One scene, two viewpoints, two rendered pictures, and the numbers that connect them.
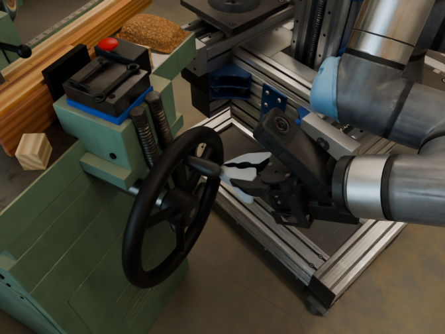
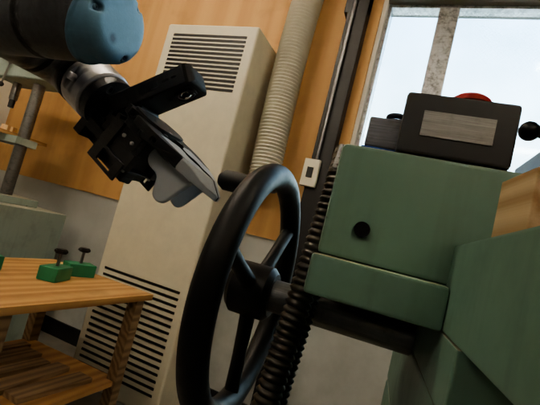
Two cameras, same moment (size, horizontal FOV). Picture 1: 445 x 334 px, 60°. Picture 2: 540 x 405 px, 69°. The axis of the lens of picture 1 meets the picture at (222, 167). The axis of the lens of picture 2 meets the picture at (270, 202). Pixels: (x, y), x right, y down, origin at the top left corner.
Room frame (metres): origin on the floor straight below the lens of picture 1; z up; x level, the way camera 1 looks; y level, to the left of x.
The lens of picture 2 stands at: (0.82, -0.02, 0.87)
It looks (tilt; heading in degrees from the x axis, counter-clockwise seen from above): 5 degrees up; 169
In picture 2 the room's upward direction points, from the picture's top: 14 degrees clockwise
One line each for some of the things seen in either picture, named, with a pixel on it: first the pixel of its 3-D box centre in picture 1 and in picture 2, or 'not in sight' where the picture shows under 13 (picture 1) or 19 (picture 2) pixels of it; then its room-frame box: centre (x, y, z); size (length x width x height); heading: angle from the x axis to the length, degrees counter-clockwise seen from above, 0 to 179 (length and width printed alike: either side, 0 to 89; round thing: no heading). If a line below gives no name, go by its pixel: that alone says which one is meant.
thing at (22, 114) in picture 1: (56, 97); not in sight; (0.52, 0.28, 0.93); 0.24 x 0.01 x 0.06; 152
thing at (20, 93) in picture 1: (44, 96); not in sight; (0.51, 0.30, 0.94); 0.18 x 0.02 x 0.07; 152
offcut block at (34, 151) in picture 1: (34, 151); not in sight; (0.40, 0.29, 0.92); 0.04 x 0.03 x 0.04; 2
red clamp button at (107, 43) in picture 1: (108, 44); (471, 103); (0.54, 0.18, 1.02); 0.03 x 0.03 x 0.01
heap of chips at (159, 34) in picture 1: (151, 26); not in sight; (0.76, 0.15, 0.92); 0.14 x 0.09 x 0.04; 62
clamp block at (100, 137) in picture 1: (119, 112); (411, 224); (0.50, 0.17, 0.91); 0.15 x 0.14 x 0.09; 152
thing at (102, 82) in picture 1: (113, 75); (427, 145); (0.50, 0.17, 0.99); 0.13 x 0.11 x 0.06; 152
